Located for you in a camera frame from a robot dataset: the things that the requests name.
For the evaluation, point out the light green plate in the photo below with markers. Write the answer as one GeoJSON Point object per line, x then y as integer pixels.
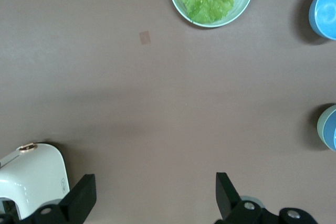
{"type": "Point", "coordinates": [244, 3]}

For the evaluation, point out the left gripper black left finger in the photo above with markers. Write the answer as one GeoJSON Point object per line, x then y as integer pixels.
{"type": "Point", "coordinates": [76, 203]}

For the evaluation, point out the green bowl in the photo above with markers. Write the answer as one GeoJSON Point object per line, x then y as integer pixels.
{"type": "Point", "coordinates": [322, 127]}

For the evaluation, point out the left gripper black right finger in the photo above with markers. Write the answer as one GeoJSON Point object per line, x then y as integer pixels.
{"type": "Point", "coordinates": [231, 208]}

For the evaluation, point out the white toaster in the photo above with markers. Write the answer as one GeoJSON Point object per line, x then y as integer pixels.
{"type": "Point", "coordinates": [34, 176]}

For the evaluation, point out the blue bowl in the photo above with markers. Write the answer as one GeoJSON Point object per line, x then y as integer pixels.
{"type": "Point", "coordinates": [330, 132]}
{"type": "Point", "coordinates": [325, 11]}

